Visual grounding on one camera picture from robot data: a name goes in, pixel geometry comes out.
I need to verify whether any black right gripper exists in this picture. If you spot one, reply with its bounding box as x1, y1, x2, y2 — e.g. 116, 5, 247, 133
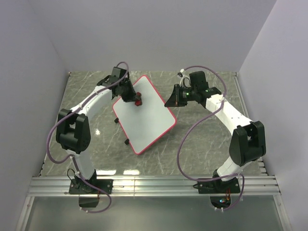
164, 84, 197, 108

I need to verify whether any red whiteboard eraser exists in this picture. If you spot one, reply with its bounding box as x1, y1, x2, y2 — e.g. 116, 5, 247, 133
135, 92, 142, 106

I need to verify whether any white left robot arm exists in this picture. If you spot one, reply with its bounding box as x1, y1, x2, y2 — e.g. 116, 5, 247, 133
56, 66, 141, 194

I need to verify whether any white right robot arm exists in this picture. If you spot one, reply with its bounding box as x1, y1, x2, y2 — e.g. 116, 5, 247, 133
165, 69, 266, 194

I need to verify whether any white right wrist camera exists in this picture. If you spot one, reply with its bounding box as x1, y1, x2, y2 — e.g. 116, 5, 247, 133
177, 69, 191, 87

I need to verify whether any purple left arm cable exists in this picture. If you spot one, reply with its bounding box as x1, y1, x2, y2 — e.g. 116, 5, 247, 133
46, 62, 112, 214

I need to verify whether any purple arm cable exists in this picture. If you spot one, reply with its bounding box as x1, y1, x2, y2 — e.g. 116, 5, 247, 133
46, 62, 112, 214
177, 64, 246, 211

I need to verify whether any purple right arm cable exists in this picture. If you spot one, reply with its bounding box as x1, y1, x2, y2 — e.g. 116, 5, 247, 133
177, 64, 246, 211

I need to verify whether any white board with pink frame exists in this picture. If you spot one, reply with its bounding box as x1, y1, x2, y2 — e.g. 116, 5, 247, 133
113, 75, 177, 155

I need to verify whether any aluminium mounting rail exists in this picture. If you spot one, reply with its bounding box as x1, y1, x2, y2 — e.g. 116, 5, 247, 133
27, 175, 281, 197

